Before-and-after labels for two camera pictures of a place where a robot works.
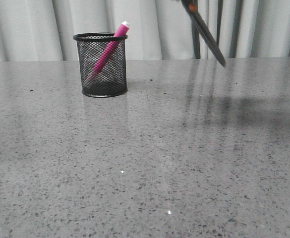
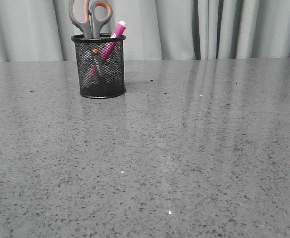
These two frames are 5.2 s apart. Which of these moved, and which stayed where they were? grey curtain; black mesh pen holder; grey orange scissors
Moved: grey orange scissors
Stayed: grey curtain; black mesh pen holder
